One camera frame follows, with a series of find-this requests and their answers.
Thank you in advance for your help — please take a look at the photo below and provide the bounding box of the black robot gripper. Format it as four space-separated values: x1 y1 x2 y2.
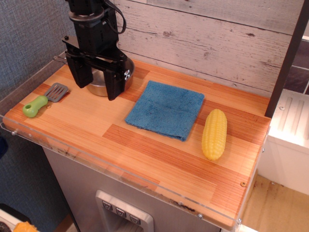
62 18 131 101

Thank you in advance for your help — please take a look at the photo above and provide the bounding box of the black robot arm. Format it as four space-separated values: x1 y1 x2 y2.
62 0 135 101

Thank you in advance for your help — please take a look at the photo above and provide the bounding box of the blue folded cloth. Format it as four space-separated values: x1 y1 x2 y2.
125 81 204 141

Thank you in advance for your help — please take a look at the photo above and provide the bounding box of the silver metal pot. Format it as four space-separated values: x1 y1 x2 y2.
53 56 134 97

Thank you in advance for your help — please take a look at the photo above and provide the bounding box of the clear acrylic table guard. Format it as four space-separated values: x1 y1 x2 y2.
0 60 270 232

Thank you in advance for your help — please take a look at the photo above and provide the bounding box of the grey toy fridge cabinet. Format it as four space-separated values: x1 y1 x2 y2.
44 148 220 232

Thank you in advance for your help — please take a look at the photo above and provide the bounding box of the yellow toy corn cob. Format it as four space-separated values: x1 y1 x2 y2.
201 109 227 160

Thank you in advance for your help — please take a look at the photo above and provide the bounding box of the orange object bottom left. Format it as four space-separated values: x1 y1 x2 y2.
13 222 38 232

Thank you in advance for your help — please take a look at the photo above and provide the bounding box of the white toy sink unit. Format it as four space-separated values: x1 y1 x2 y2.
255 35 309 191

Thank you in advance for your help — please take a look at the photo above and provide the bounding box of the green handled grey spatula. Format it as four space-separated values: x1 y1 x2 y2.
22 83 69 118

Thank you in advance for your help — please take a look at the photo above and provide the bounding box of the black cable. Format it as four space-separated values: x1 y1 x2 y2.
102 0 127 34

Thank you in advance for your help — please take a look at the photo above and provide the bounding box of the dark vertical post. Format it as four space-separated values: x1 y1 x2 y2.
265 0 309 118

